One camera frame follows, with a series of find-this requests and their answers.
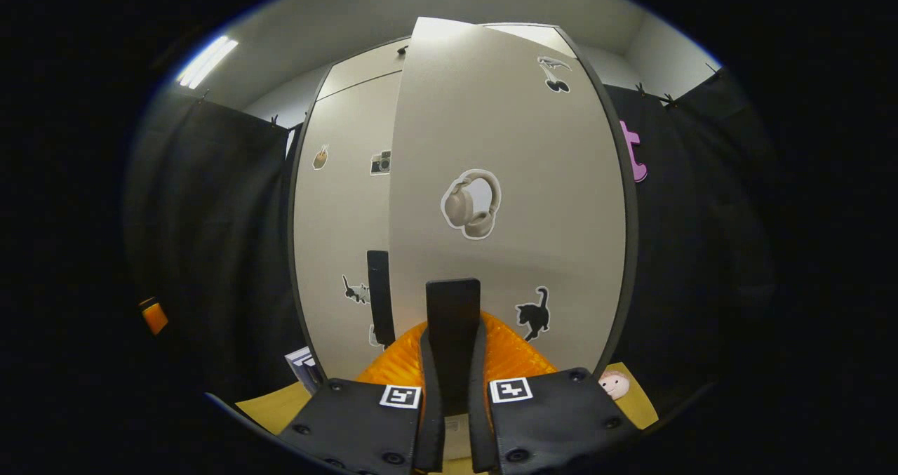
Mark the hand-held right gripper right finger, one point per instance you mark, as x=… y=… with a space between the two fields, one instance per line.
x=478 y=419

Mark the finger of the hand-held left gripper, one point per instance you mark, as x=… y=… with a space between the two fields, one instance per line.
x=154 y=318

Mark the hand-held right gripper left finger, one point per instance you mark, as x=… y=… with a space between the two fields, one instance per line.
x=431 y=419

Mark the beige cabinet door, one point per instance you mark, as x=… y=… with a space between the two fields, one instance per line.
x=337 y=236
x=505 y=145

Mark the beige double-door shoe cabinet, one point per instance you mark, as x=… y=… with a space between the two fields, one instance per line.
x=631 y=208

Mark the beige cabinet drawer front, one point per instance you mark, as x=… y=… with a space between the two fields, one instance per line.
x=358 y=68

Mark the black backdrop cloth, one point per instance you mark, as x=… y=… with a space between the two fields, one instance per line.
x=210 y=215

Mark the stack of white books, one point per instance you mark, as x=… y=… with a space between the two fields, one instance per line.
x=302 y=366

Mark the pink plush toy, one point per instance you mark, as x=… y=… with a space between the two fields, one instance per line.
x=614 y=385

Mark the narrow ceiling light panel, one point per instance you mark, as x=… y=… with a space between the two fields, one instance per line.
x=206 y=61

